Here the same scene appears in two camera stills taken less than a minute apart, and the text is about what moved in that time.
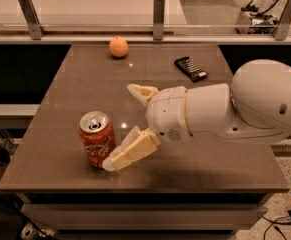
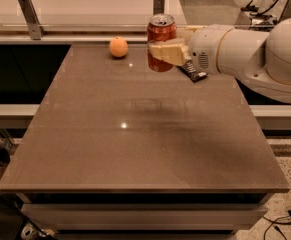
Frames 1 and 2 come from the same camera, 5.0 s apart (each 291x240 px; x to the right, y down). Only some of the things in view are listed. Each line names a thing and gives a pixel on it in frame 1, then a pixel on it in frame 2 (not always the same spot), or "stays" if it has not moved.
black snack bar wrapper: [194, 71] stays
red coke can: [98, 136] to [161, 27]
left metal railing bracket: [31, 17] stays
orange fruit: [118, 46] stays
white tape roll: [27, 227] stays
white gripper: [166, 114] to [203, 49]
